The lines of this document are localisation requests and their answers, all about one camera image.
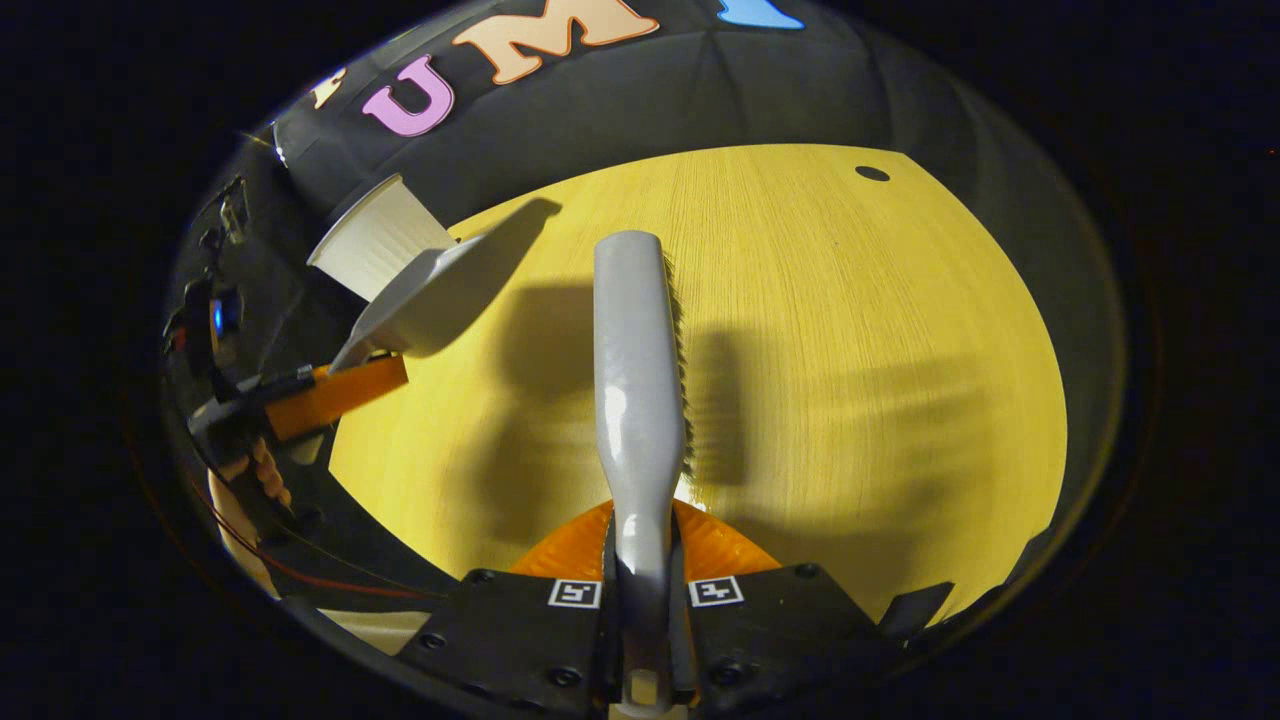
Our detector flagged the small grey broom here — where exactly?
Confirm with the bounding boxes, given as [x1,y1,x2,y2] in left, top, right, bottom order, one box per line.
[592,230,696,717]

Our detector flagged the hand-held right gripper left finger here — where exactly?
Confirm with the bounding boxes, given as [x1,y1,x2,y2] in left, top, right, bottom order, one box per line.
[396,500,615,717]

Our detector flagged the grey dustpan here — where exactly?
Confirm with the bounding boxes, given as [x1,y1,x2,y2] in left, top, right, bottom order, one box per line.
[328,198,563,375]

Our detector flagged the red cable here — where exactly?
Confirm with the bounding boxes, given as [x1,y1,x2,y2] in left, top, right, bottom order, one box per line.
[188,478,433,603]

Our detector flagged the wooden desktop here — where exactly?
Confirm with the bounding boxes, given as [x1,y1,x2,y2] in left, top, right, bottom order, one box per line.
[328,143,1069,626]

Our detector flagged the white garbage bin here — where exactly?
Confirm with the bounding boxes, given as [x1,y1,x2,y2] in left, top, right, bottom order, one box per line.
[306,173,459,303]

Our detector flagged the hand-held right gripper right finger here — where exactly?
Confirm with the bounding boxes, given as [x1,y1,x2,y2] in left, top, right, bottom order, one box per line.
[672,497,891,715]

